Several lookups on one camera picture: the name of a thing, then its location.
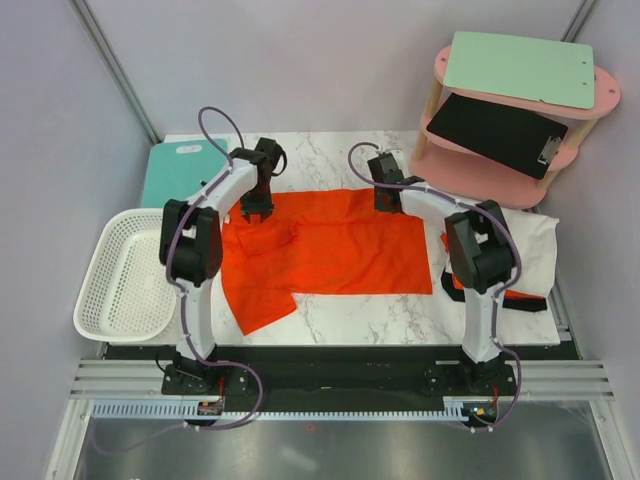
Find folded stacked shirts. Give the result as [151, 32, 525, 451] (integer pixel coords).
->
[439, 232, 550, 314]

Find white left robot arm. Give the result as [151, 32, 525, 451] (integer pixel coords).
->
[159, 137, 287, 393]

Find teal cutting board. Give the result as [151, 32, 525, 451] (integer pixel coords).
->
[140, 140, 227, 208]

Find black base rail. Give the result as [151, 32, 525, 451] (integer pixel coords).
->
[161, 346, 517, 411]

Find orange t shirt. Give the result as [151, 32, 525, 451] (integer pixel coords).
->
[221, 189, 433, 335]

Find white cloth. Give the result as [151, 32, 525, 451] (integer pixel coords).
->
[503, 209, 559, 299]

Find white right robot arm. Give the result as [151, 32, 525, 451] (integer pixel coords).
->
[367, 152, 522, 394]

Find white plastic basket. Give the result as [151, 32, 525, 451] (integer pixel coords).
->
[73, 208, 177, 344]

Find pink three tier shelf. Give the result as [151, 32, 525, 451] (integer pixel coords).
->
[409, 47, 621, 209]

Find mint green board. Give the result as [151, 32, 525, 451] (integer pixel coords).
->
[444, 31, 595, 109]

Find white cable duct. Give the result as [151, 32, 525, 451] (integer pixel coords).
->
[91, 399, 478, 421]

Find black clipboard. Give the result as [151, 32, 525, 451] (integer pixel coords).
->
[426, 94, 568, 180]

